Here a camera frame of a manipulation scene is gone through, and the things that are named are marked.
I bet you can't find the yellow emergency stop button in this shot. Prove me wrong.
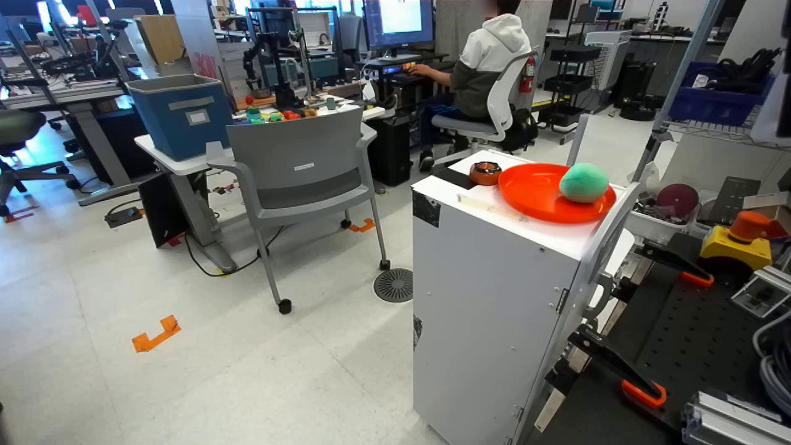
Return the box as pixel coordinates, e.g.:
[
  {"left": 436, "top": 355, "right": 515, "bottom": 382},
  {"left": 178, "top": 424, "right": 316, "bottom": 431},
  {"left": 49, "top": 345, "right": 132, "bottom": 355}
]
[{"left": 701, "top": 211, "right": 790, "bottom": 269}]

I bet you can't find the green plush toy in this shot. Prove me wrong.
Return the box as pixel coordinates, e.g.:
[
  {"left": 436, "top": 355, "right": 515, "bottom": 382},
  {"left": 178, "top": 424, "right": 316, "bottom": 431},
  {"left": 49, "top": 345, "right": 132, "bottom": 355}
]
[{"left": 560, "top": 163, "right": 609, "bottom": 203}]

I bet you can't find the orange plate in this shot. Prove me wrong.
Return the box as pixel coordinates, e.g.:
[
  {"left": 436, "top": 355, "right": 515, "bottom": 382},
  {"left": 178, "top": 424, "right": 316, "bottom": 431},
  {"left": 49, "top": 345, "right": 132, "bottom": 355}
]
[{"left": 498, "top": 163, "right": 615, "bottom": 225}]

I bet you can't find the orange clamp far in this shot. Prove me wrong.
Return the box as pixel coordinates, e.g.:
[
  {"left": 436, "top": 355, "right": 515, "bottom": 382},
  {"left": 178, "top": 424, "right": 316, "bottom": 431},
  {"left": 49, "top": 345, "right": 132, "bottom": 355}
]
[{"left": 637, "top": 240, "right": 715, "bottom": 289}]

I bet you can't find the small brown bowl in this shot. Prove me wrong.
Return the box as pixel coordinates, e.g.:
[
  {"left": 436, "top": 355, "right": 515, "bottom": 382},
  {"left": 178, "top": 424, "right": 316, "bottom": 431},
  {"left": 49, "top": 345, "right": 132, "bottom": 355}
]
[{"left": 471, "top": 162, "right": 502, "bottom": 185}]

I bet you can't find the blue storage bin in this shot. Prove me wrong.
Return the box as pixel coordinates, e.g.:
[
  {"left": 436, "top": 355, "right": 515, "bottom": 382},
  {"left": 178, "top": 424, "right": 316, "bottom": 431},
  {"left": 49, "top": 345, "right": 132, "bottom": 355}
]
[{"left": 126, "top": 75, "right": 232, "bottom": 156}]

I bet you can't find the aluminium extrusion rail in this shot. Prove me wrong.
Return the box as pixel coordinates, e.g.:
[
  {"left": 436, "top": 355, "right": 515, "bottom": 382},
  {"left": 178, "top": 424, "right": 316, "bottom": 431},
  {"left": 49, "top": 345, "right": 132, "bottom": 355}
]
[{"left": 680, "top": 390, "right": 791, "bottom": 445}]

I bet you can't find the computer monitor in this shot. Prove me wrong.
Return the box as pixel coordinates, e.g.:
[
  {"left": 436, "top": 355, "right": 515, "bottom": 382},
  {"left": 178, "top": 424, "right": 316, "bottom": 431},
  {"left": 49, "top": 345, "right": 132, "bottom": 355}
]
[{"left": 364, "top": 0, "right": 436, "bottom": 50}]

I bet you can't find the white toy kitchen cabinet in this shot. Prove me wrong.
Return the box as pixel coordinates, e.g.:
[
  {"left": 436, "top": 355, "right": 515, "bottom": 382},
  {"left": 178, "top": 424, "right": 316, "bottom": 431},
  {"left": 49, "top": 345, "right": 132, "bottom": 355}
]
[{"left": 414, "top": 154, "right": 637, "bottom": 445}]

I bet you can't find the seated person white hoodie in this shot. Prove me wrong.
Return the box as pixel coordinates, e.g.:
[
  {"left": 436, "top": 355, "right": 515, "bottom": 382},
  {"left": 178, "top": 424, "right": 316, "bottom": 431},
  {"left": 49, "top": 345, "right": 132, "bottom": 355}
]
[{"left": 406, "top": 0, "right": 532, "bottom": 122}]

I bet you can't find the white work table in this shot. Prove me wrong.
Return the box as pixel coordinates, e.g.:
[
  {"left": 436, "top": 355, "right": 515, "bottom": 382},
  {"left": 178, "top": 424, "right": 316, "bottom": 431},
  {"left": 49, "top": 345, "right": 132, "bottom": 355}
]
[{"left": 134, "top": 96, "right": 394, "bottom": 177}]

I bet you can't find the orange clamp near cabinet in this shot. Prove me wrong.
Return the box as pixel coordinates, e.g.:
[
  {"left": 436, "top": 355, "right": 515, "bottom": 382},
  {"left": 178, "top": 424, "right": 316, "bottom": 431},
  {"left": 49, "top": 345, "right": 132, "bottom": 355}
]
[{"left": 570, "top": 327, "right": 668, "bottom": 414}]

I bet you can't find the blue crate on shelf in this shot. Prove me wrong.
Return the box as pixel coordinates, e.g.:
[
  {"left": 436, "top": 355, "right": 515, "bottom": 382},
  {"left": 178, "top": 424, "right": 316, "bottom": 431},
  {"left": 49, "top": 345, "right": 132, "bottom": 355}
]
[{"left": 670, "top": 63, "right": 773, "bottom": 126}]

